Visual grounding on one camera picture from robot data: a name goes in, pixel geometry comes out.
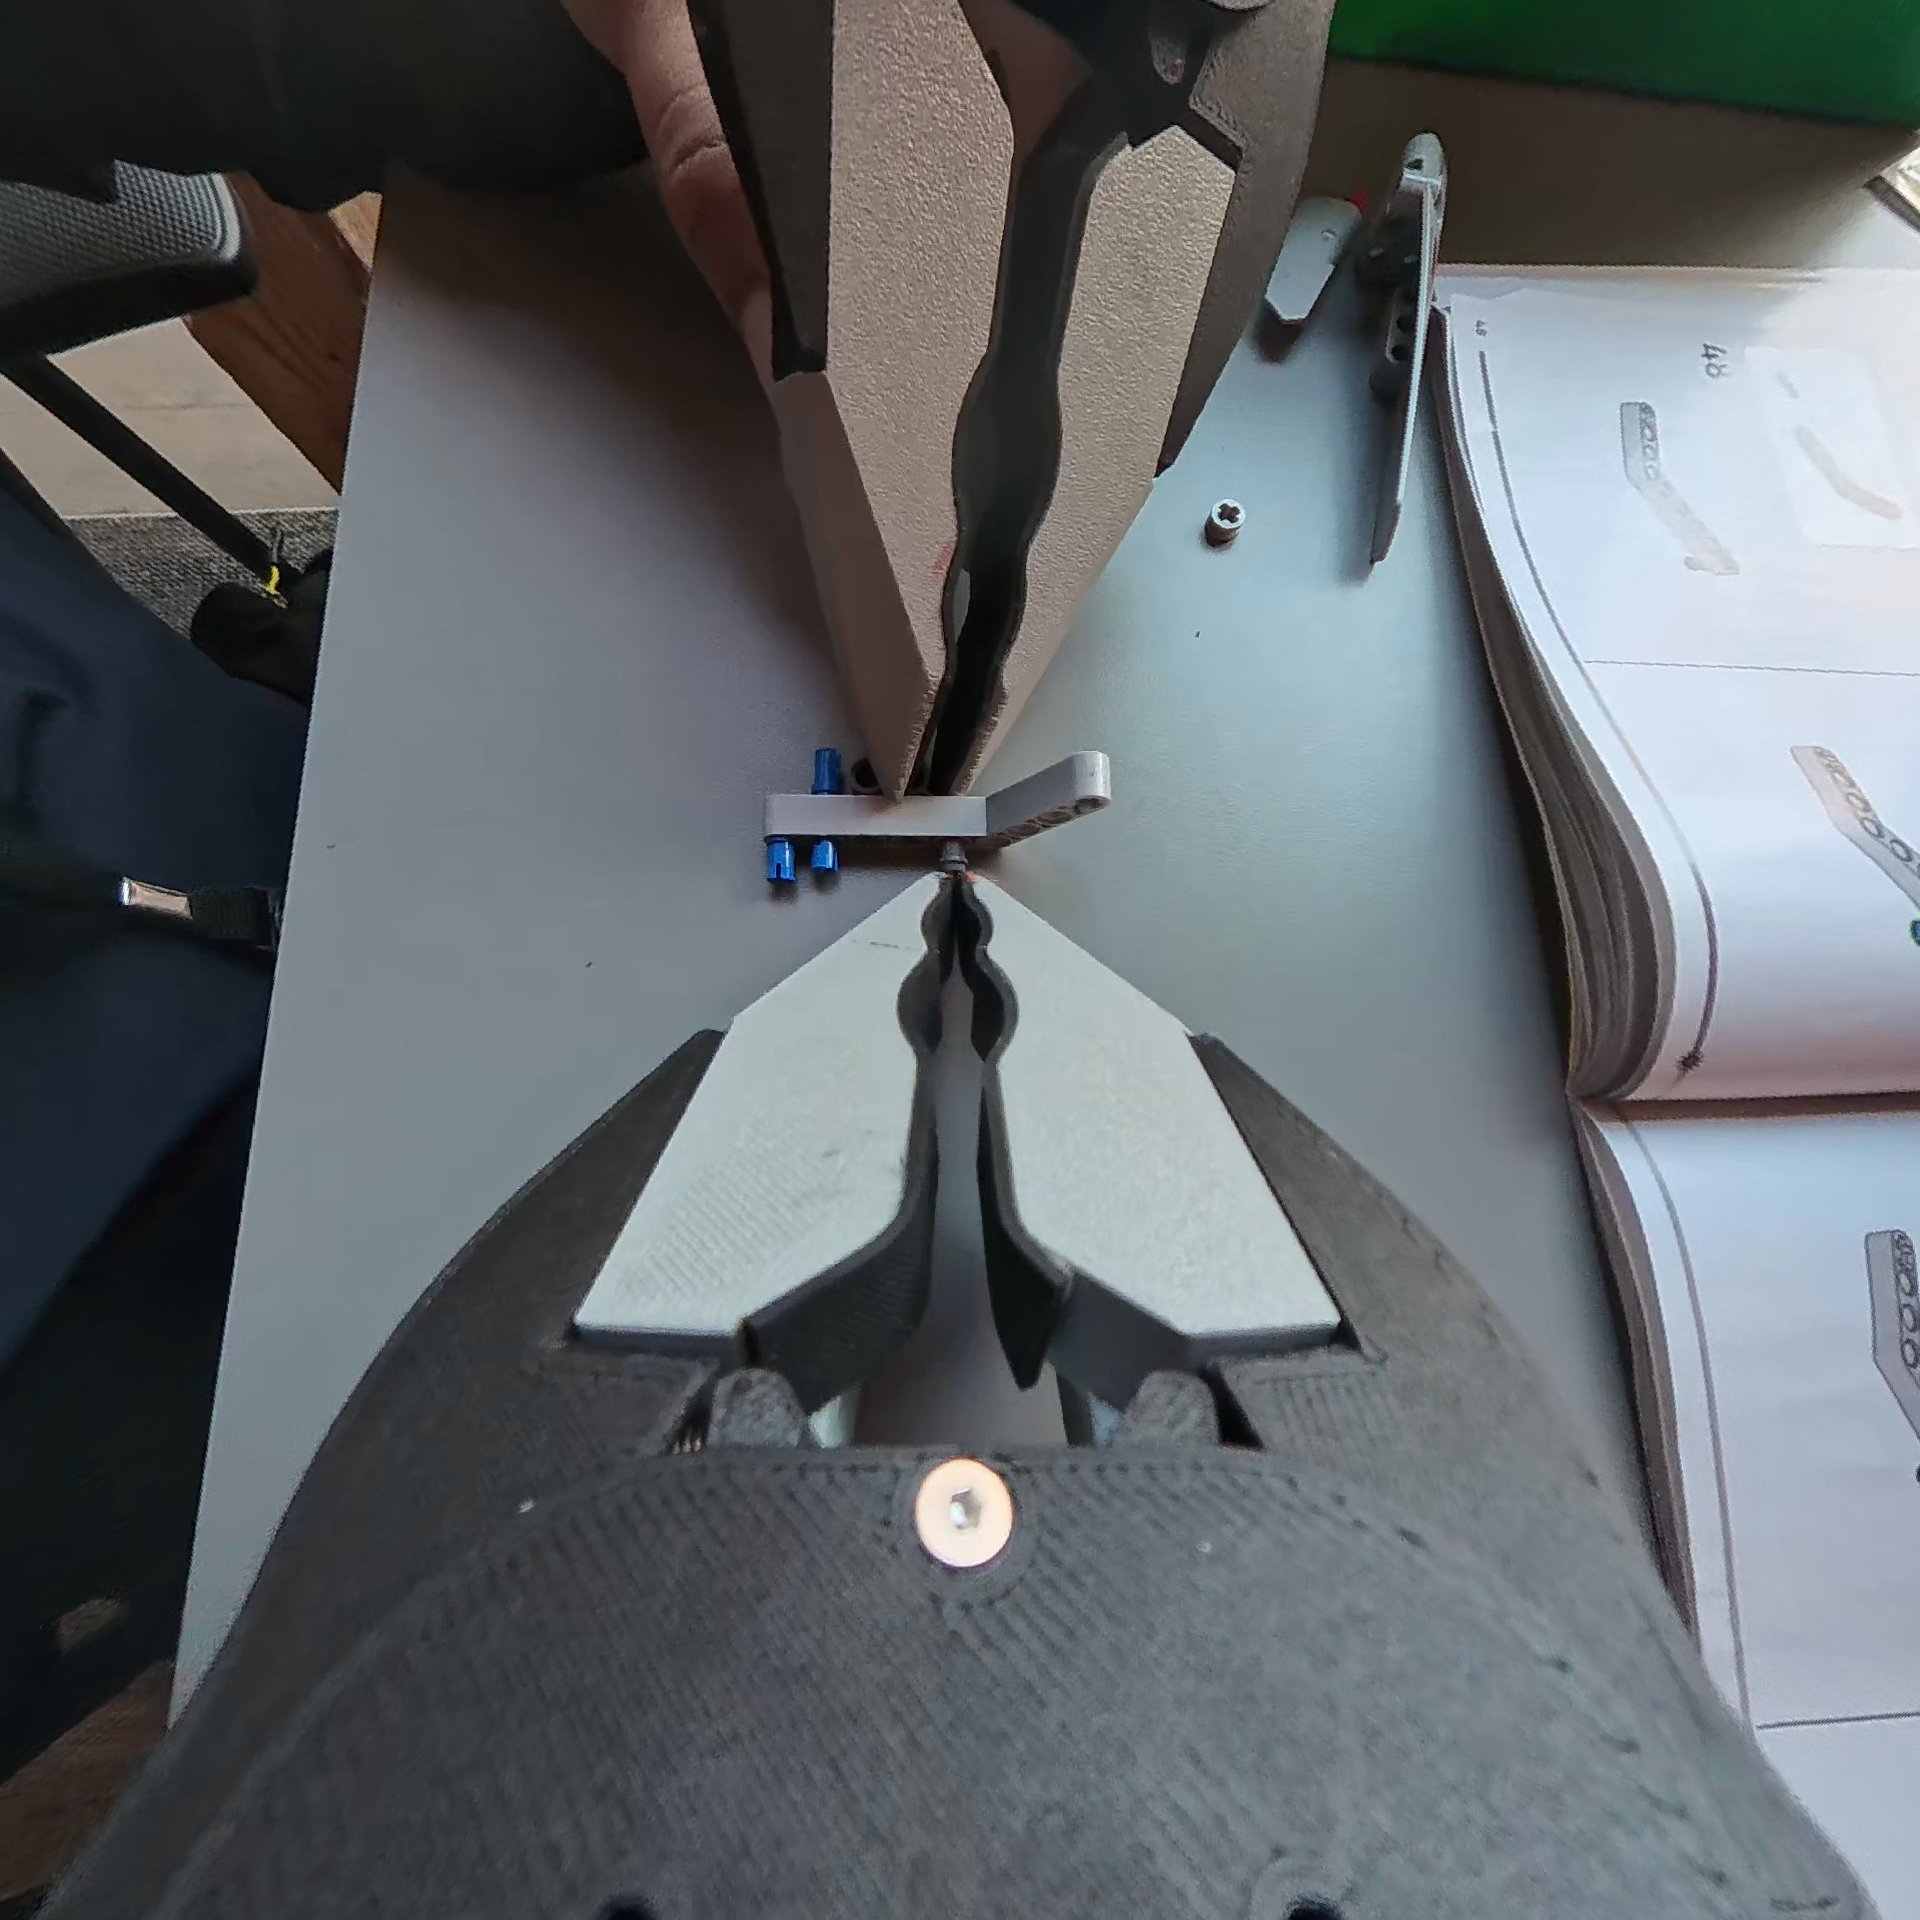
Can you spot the short grey lego panel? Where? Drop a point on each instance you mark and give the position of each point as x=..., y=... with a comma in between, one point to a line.
x=1309, y=262

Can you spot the person's left forearm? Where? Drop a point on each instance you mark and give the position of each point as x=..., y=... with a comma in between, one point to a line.
x=300, y=75

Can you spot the person's left hand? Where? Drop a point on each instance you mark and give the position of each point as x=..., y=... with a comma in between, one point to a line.
x=682, y=134

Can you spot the brown cardboard box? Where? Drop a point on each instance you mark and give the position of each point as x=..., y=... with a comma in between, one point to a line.
x=1621, y=181

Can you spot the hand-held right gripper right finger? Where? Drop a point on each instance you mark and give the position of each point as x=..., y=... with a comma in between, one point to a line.
x=1154, y=1184

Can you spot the long dark grey lego panel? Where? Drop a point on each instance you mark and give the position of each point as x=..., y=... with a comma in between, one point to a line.
x=1403, y=375

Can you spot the grey angled lego beam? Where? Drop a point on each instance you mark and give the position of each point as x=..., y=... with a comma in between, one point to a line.
x=870, y=815

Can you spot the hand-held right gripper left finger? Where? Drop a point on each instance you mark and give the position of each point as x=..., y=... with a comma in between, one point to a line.
x=764, y=1184

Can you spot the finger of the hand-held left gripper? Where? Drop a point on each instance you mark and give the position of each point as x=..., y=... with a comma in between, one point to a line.
x=1154, y=301
x=901, y=224

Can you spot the green plastic bin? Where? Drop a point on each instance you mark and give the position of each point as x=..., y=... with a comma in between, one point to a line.
x=1621, y=45

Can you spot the black bag yellow tag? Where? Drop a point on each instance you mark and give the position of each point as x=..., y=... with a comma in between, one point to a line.
x=271, y=631

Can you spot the black office chair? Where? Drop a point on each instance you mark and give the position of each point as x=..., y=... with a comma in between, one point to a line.
x=121, y=240

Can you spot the white instruction booklet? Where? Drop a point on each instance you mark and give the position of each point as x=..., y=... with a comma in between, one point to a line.
x=1724, y=901

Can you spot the grey lego bush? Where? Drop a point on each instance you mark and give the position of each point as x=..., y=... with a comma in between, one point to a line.
x=1226, y=524

